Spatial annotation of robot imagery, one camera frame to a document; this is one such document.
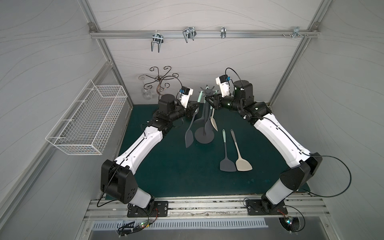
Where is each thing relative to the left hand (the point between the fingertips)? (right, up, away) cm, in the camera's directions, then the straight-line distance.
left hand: (199, 103), depth 73 cm
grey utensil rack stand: (+1, -19, +30) cm, 36 cm away
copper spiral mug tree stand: (-23, +13, +17) cm, 31 cm away
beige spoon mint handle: (+9, -9, +15) cm, 20 cm away
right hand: (+4, +3, -3) cm, 6 cm away
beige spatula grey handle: (+25, -35, +13) cm, 46 cm away
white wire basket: (-53, -10, -4) cm, 54 cm away
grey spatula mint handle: (+16, -35, +13) cm, 41 cm away
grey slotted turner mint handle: (-5, -17, +5) cm, 19 cm away
